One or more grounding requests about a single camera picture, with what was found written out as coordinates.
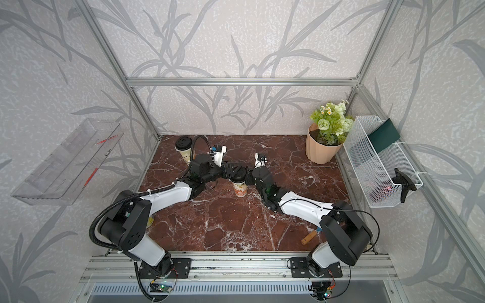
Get printed paper cup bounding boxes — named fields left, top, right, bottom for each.
left=175, top=136, right=193, bottom=165
left=231, top=181, right=248, bottom=198

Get black plastic cup lid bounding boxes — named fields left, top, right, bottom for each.
left=175, top=136, right=193, bottom=152

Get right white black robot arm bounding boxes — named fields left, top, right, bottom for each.
left=246, top=166, right=373, bottom=275

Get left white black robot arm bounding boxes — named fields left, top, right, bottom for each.
left=88, top=155, right=248, bottom=272

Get pink flower pot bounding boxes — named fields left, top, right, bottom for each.
left=306, top=123, right=342, bottom=164

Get yellow green tape roll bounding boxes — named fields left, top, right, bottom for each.
left=146, top=216, right=154, bottom=229

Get green white artificial flowers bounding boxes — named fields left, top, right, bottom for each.
left=310, top=99, right=354, bottom=146

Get red object in basket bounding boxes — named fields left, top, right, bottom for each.
left=370, top=180, right=397, bottom=203

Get dark green card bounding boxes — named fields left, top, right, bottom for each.
left=368, top=119, right=400, bottom=154

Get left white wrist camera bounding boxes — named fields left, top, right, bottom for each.
left=210, top=145, right=227, bottom=167

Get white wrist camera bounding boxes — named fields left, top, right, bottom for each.
left=210, top=145, right=227, bottom=167
left=254, top=153, right=267, bottom=169

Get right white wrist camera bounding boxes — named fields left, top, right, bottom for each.
left=254, top=153, right=267, bottom=169

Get blue garden fork wooden handle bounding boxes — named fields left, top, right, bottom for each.
left=301, top=227, right=322, bottom=246

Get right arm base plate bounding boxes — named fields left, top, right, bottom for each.
left=287, top=257, right=343, bottom=279

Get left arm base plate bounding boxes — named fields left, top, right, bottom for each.
left=138, top=258, right=192, bottom=280

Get white wire mesh basket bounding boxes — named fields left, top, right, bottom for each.
left=344, top=116, right=423, bottom=208

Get clear acrylic wall shelf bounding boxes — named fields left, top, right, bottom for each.
left=12, top=119, right=124, bottom=206

